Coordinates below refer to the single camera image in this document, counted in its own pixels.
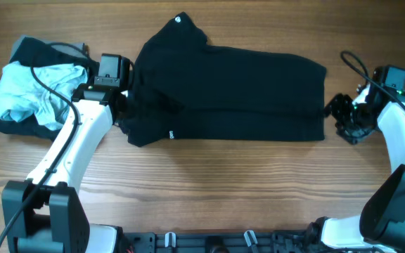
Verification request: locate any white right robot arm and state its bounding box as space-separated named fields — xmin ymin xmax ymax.
xmin=300 ymin=91 xmax=405 ymax=252

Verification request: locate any light blue crumpled garment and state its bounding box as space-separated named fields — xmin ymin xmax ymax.
xmin=0 ymin=61 xmax=88 ymax=131

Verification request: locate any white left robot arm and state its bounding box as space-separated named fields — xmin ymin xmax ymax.
xmin=0 ymin=84 xmax=129 ymax=252

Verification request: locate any grey folded garment in pile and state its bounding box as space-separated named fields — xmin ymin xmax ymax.
xmin=10 ymin=34 xmax=90 ymax=59

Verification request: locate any black t-shirt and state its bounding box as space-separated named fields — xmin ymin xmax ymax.
xmin=120 ymin=13 xmax=327 ymax=147

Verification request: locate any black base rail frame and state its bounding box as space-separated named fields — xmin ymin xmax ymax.
xmin=123 ymin=230 xmax=381 ymax=253

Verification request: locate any black folded garment in pile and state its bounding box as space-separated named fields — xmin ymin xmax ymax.
xmin=0 ymin=37 xmax=99 ymax=140

